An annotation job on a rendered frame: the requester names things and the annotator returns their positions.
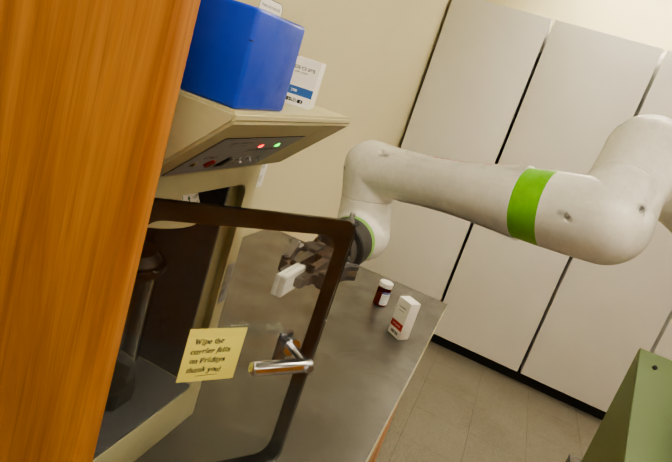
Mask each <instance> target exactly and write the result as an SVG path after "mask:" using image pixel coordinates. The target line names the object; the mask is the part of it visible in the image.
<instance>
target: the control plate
mask: <svg viewBox="0 0 672 462"><path fill-rule="evenodd" d="M303 137H305V136H286V137H254V138H226V139H224V140H222V141H221V142H219V143H217V144H215V145H214V146H212V147H210V148H208V149H207V150H205V151H203V152H202V153H200V154H198V155H196V156H195V157H193V158H191V159H189V160H188V161H186V162H184V163H182V164H181V165H179V166H177V167H175V168H174V169H172V170H170V171H169V172H167V173H165V174H163V175H162V176H167V175H175V174H183V173H191V172H199V171H206V170H214V169H222V168H230V167H238V166H246V165H253V164H255V163H257V162H259V161H258V160H257V159H255V158H256V157H258V156H261V157H260V159H261V160H263V159H265V158H266V157H268V156H270V155H272V154H274V153H276V152H277V151H279V150H281V149H283V148H285V147H287V146H289V145H290V144H292V143H294V142H296V141H298V140H300V139H302V138H303ZM277 143H281V144H280V145H279V146H276V147H273V146H274V145H275V144H277ZM261 144H265V145H264V146H263V147H260V148H257V146H259V145H261ZM228 157H236V158H234V159H233V160H232V161H230V162H228V163H226V164H224V165H223V166H215V167H213V166H214V165H216V164H218V163H219V162H221V161H223V160H225V159H227V158H228ZM249 157H252V158H251V160H252V161H251V162H248V160H246V159H247V158H249ZM239 158H242V159H241V161H242V162H241V163H238V161H235V160H237V159H239ZM212 160H215V161H216V163H215V164H214V165H212V166H210V167H207V168H205V167H204V166H203V165H204V164H205V163H207V162H209V161H212ZM261 160H260V161H261ZM196 162H197V163H198V164H196V165H195V166H194V167H188V166H189V165H191V164H193V163H196Z"/></svg>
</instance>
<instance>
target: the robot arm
mask: <svg viewBox="0 0 672 462"><path fill-rule="evenodd" d="M393 200H397V201H399V202H403V203H408V204H412V205H416V206H420V207H424V208H428V209H432V210H435V211H439V212H442V213H445V214H448V215H451V216H454V217H457V218H460V219H463V220H466V221H469V222H471V223H474V224H477V225H479V226H482V227H484V228H487V229H489V230H492V231H494V232H496V233H499V234H501V235H503V236H506V237H508V238H510V239H512V240H515V241H518V240H522V241H524V242H527V243H530V244H533V245H536V246H539V247H542V248H545V249H548V250H551V251H554V252H557V253H560V254H563V255H567V256H571V257H573V258H577V259H580V260H583V261H587V262H590V263H594V264H599V265H616V264H621V263H624V262H627V261H629V260H631V259H633V258H635V257H636V256H638V255H639V254H640V253H641V252H642V251H643V250H644V249H645V248H646V247H647V246H648V244H649V242H650V241H651V239H652V236H653V233H654V231H655V228H656V225H657V222H658V221H659V222H660V223H661V224H662V225H663V226H664V227H666V228H667V229H668V230H669V231H670V232H671V233H672V119H671V118H669V117H666V116H662V115H654V114H648V115H640V116H636V117H633V118H631V119H628V120H626V121H625V122H623V123H621V124H620V125H619V126H617V127H616V128H615V129H614V130H613V131H612V132H611V134H610V135H609V137H608V138H607V140H606V142H605V144H604V146H603V148H602V150H601V152H600V154H599V156H598V158H597V159H596V161H595V163H594V164H593V166H592V168H591V169H590V171H589V172H588V174H587V175H583V174H576V173H569V172H561V171H553V170H544V169H536V168H535V167H533V166H523V165H498V164H485V163H474V162H466V161H458V160H452V159H446V158H440V157H435V156H430V155H425V154H421V153H416V152H412V151H408V150H405V149H401V148H398V147H395V146H392V145H389V144H386V143H383V142H380V141H376V140H367V141H363V142H360V143H358V144H356V145H355V146H354V147H353V148H352V149H351V150H350V151H349V152H348V154H347V155H346V158H345V161H344V166H343V185H342V196H341V202H340V207H339V212H338V216H337V218H340V219H347V220H349V221H351V222H352V223H353V224H354V225H355V228H356V234H355V238H354V240H353V243H352V246H351V249H350V252H349V255H348V258H347V261H346V264H345V267H344V270H343V273H342V276H341V279H340V282H342V281H354V280H355V278H356V275H357V272H358V270H359V267H360V266H359V265H360V264H361V263H363V262H364V261H369V260H371V259H374V258H376V257H378V256H379V255H380V254H382V253H383V251H384V250H385V249H386V247H387V245H388V243H389V239H390V222H391V211H392V202H393Z"/></svg>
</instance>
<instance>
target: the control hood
mask: <svg viewBox="0 0 672 462"><path fill-rule="evenodd" d="M349 119H350V118H349V117H346V116H344V115H341V114H338V113H335V112H332V111H329V110H327V109H324V108H321V107H318V106H315V105H314V108H312V109H310V110H306V109H303V108H300V107H297V106H294V105H291V104H288V103H285V102H284V106H283V109H282V111H280V112H278V111H263V110H248V109H233V108H230V107H227V106H225V105H222V104H219V103H217V102H214V101H211V100H209V99H206V98H203V97H201V96H198V95H195V94H193V93H190V92H187V91H185V90H182V89H180V91H179V95H178V99H177V104H176V108H175V112H174V117H173V121H172V125H171V129H170V134H169V138H168V142H167V146H166V151H165V155H164V159H163V163H162V168H161V172H160V176H159V178H162V177H170V176H178V175H185V174H193V173H201V172H208V171H216V170H224V169H231V168H239V167H247V166H255V165H262V164H270V163H278V162H281V161H283V160H285V159H287V158H288V157H290V156H292V155H294V154H296V153H298V152H300V151H302V150H304V149H305V148H307V147H309V146H311V145H313V144H315V143H317V142H319V141H321V140H322V139H324V138H326V137H328V136H330V135H332V134H334V133H336V132H338V131H339V130H341V129H343V128H345V127H347V126H348V124H349V123H350V122H351V120H349ZM286 136H305V137H303V138H302V139H300V140H298V141H296V142H294V143H292V144H290V145H289V146H287V147H285V148H283V149H281V150H279V151H277V152H276V153H274V154H272V155H270V156H268V157H266V158H265V159H263V160H261V161H259V162H257V163H255V164H253V165H246V166H238V167H230V168H222V169H214V170H206V171H199V172H191V173H183V174H175V175H167V176H162V175H163V174H165V173H167V172H169V171H170V170H172V169H174V168H175V167H177V166H179V165H181V164H182V163H184V162H186V161H188V160H189V159H191V158H193V157H195V156H196V155H198V154H200V153H202V152H203V151H205V150H207V149H208V148H210V147H212V146H214V145H215V144H217V143H219V142H221V141H222V140H224V139H226V138H254V137H286Z"/></svg>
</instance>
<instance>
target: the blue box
mask: <svg viewBox="0 0 672 462"><path fill-rule="evenodd" d="M304 32H305V29H304V27H303V26H300V25H298V24H296V23H293V22H291V21H289V20H287V19H284V18H282V17H280V16H277V15H275V14H273V13H270V12H268V11H266V10H263V9H261V8H259V7H255V6H252V5H249V4H246V3H243V2H239V1H236V0H201V1H200V6H199V10H198V14H197V18H196V23H195V27H194V31H193V35H192V40H191V44H190V48H189V53H188V57H187V61H186V65H185V70H184V74H183V78H182V82H181V87H180V89H182V90H185V91H187V92H190V93H193V94H195V95H198V96H201V97H203V98H206V99H209V100H211V101H214V102H217V103H219V104H222V105H225V106H227V107H230V108H233V109H248V110H263V111H278V112H280V111H282V109H283V106H284V102H285V99H286V95H287V92H288V88H289V85H290V81H291V78H292V74H293V71H294V67H295V64H296V60H297V57H298V56H299V54H298V53H299V50H300V46H301V43H302V39H303V36H304Z"/></svg>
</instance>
